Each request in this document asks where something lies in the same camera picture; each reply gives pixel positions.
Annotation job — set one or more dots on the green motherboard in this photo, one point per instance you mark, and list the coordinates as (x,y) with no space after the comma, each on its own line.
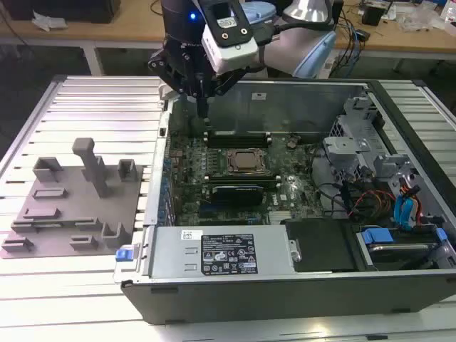
(285,171)

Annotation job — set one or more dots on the large black equipment box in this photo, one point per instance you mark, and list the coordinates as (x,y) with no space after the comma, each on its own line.
(64,9)

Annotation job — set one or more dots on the clear plastic bags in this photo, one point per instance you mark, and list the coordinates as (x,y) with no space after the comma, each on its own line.
(422,18)

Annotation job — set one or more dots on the black RAM slot bank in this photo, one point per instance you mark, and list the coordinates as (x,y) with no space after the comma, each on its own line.
(238,144)
(242,179)

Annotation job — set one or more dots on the wooden workbench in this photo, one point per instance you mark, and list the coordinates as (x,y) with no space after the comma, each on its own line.
(124,32)

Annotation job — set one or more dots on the open black PC case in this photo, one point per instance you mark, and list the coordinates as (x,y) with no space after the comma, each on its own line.
(249,295)

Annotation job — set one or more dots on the coin cell battery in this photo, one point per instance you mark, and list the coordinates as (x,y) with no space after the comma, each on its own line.
(292,143)

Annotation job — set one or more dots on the silver CPU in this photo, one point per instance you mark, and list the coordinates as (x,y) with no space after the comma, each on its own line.
(247,160)

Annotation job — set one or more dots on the blue disk carrier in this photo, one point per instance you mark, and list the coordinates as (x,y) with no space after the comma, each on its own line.
(375,236)

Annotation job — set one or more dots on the black graphics card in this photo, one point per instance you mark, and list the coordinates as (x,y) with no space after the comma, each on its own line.
(238,196)

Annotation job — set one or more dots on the small black box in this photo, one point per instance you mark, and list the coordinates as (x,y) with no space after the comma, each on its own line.
(373,16)

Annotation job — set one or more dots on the black plastic cover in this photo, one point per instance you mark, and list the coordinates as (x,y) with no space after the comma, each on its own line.
(320,246)

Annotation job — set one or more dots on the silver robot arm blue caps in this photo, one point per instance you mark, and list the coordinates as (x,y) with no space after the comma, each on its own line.
(285,46)

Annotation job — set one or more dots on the black computer tower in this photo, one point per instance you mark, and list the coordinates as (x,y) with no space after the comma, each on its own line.
(336,12)

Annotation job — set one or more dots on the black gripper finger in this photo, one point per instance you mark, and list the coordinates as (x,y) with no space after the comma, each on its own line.
(167,69)
(228,83)

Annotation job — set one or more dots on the white crumpled paper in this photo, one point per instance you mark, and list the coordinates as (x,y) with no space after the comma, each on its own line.
(50,20)

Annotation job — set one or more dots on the grey power supply unit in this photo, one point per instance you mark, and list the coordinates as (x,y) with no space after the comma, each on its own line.
(171,249)

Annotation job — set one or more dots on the grey metal drive cage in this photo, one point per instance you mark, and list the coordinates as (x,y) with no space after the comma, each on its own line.
(342,142)

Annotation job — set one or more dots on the blue plastic clip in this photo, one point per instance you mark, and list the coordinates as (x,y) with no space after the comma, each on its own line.
(441,236)

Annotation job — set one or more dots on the grey parts rack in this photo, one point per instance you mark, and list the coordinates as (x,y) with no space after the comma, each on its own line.
(78,206)

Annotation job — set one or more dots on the small black adapter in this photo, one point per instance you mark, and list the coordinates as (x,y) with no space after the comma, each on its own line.
(363,35)

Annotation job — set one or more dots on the silver chipset heatsink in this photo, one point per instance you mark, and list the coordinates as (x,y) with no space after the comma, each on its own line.
(279,217)

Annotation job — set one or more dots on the blue case latch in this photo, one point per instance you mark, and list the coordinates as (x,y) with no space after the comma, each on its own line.
(123,254)

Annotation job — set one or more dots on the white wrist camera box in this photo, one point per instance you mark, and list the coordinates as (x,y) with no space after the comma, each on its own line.
(231,53)

